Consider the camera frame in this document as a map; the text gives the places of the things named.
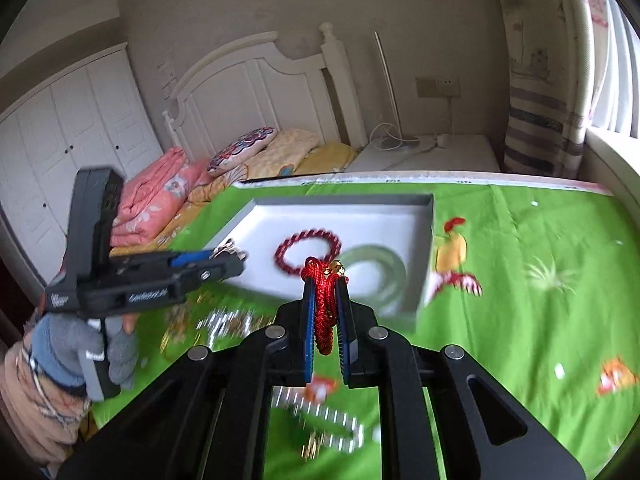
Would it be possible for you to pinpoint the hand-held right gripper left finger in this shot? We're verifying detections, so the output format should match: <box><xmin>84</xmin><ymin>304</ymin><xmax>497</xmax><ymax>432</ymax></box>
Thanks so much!
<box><xmin>57</xmin><ymin>280</ymin><xmax>317</xmax><ymax>480</ymax></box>

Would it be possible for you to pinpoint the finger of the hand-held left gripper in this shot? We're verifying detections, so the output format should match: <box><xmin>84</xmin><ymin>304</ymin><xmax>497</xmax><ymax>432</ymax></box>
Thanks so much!
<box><xmin>170</xmin><ymin>259</ymin><xmax>245</xmax><ymax>293</ymax></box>
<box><xmin>111</xmin><ymin>250</ymin><xmax>221</xmax><ymax>276</ymax></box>

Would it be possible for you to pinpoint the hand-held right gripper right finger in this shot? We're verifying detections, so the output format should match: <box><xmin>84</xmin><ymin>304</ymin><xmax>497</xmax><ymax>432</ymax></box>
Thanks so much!
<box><xmin>336</xmin><ymin>278</ymin><xmax>586</xmax><ymax>480</ymax></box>

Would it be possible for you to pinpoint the red cord with gold bell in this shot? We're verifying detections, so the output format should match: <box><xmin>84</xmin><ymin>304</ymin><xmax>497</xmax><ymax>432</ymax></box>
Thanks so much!
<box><xmin>300</xmin><ymin>256</ymin><xmax>351</xmax><ymax>357</ymax></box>

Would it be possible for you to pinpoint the silver rhinestone chain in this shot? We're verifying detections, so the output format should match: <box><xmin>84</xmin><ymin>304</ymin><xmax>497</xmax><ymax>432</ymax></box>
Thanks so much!
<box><xmin>199</xmin><ymin>309</ymin><xmax>277</xmax><ymax>347</ymax></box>

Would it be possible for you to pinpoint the gold chain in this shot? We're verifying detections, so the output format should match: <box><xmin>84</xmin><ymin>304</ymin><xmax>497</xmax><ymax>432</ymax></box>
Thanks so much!
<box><xmin>159</xmin><ymin>304</ymin><xmax>202</xmax><ymax>357</ymax></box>

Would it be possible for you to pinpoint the white pearl necklace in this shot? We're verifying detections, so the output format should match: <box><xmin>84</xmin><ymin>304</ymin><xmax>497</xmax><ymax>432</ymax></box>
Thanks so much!
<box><xmin>272</xmin><ymin>389</ymin><xmax>382</xmax><ymax>456</ymax></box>

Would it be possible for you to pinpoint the grey jewelry tray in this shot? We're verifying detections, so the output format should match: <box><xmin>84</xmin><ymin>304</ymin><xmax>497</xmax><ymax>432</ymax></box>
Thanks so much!
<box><xmin>202</xmin><ymin>192</ymin><xmax>436</xmax><ymax>333</ymax></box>

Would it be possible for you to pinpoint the person's left hand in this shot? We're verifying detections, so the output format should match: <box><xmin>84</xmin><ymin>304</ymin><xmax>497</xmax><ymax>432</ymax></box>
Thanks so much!
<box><xmin>29</xmin><ymin>312</ymin><xmax>142</xmax><ymax>392</ymax></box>

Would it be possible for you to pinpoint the pink floral quilt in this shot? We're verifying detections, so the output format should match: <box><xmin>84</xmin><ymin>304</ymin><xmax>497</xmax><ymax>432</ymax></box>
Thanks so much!
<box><xmin>110</xmin><ymin>147</ymin><xmax>212</xmax><ymax>249</ymax></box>

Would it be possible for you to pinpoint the pale green jade bangle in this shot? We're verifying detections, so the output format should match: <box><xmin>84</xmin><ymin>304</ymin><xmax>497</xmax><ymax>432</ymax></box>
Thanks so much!
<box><xmin>342</xmin><ymin>246</ymin><xmax>409</xmax><ymax>318</ymax></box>

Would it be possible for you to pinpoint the white wardrobe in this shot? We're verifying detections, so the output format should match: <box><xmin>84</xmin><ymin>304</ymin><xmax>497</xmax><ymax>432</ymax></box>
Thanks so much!
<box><xmin>0</xmin><ymin>44</ymin><xmax>164</xmax><ymax>281</ymax></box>

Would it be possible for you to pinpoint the round patterned pillow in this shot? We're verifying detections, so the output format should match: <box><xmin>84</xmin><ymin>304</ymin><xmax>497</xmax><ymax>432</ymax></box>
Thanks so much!
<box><xmin>207</xmin><ymin>127</ymin><xmax>279</xmax><ymax>177</ymax></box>

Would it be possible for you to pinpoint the pale yellow quilt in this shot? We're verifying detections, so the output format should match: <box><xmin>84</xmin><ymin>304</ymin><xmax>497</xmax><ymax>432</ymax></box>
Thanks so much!
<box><xmin>245</xmin><ymin>129</ymin><xmax>321</xmax><ymax>181</ymax></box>

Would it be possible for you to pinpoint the yellow pillow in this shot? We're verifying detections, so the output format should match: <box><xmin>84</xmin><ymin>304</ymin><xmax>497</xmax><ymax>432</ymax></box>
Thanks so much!
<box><xmin>295</xmin><ymin>142</ymin><xmax>359</xmax><ymax>174</ymax></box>

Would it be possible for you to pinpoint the white bed headboard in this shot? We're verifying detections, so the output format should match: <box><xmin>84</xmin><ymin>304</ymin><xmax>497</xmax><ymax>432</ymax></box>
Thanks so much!
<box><xmin>162</xmin><ymin>22</ymin><xmax>369</xmax><ymax>161</ymax></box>

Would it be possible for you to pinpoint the green printed cloth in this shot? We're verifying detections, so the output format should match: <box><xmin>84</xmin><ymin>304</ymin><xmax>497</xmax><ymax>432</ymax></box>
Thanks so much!
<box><xmin>90</xmin><ymin>172</ymin><xmax>637</xmax><ymax>480</ymax></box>

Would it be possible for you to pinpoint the white nightstand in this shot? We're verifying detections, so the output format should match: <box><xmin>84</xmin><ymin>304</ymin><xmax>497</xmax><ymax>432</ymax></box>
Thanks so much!
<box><xmin>345</xmin><ymin>133</ymin><xmax>502</xmax><ymax>174</ymax></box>

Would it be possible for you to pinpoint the striped printed curtain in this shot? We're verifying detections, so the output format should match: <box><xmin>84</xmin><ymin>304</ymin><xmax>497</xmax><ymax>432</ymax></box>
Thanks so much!
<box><xmin>500</xmin><ymin>0</ymin><xmax>607</xmax><ymax>181</ymax></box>

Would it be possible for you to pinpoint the white window sill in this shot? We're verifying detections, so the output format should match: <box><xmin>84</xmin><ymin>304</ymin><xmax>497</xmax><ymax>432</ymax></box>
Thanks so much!
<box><xmin>580</xmin><ymin>127</ymin><xmax>640</xmax><ymax>202</ymax></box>

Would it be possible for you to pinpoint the sheer white curtain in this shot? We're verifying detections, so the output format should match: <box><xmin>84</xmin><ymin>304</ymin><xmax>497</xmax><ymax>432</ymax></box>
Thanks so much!
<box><xmin>585</xmin><ymin>0</ymin><xmax>640</xmax><ymax>141</ymax></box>

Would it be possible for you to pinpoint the red bead bracelet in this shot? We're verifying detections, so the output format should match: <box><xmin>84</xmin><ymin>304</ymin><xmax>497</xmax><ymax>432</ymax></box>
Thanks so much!
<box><xmin>274</xmin><ymin>229</ymin><xmax>342</xmax><ymax>277</ymax></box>

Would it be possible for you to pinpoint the wall socket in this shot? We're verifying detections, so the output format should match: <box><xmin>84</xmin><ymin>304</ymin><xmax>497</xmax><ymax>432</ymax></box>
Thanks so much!
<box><xmin>415</xmin><ymin>76</ymin><xmax>461</xmax><ymax>99</ymax></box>

